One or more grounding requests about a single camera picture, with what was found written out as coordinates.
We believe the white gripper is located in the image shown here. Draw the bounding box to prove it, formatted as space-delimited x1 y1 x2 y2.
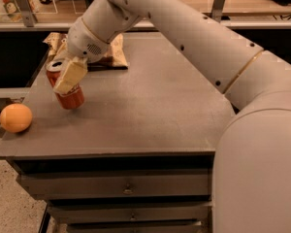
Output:
53 17 109 94

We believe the red coke can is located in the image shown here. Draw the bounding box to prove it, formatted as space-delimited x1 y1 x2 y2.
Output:
46 60 84 110

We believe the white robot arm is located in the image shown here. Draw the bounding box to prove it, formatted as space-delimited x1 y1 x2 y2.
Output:
54 0 291 233

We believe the brown chip bag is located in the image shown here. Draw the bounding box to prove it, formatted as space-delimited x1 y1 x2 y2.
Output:
44 32 128 71

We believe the orange fruit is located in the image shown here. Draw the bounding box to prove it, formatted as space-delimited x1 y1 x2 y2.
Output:
0 104 32 133

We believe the grey drawer cabinet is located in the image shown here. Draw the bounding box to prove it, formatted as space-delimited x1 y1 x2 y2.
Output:
0 33 234 233

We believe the brass top drawer knob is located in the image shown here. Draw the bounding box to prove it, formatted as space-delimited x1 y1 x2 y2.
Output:
123 183 134 195

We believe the brass drawer knob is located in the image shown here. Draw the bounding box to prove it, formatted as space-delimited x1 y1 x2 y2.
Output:
129 214 136 221
123 183 134 195

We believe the wooden shelf with rail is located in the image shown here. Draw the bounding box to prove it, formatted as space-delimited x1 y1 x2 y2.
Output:
0 0 291 31

